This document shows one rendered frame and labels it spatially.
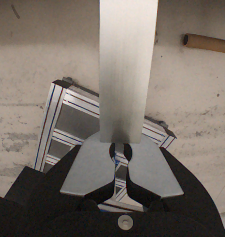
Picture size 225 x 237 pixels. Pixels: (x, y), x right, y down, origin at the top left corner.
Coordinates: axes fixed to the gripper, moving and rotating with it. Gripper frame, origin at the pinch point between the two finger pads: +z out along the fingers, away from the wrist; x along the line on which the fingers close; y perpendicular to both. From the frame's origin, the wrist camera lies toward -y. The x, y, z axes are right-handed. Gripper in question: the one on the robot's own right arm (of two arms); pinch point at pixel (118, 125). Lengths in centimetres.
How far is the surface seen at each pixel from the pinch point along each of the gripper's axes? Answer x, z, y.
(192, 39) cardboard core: 45, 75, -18
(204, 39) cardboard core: 53, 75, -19
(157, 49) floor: 27, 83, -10
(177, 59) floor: 42, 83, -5
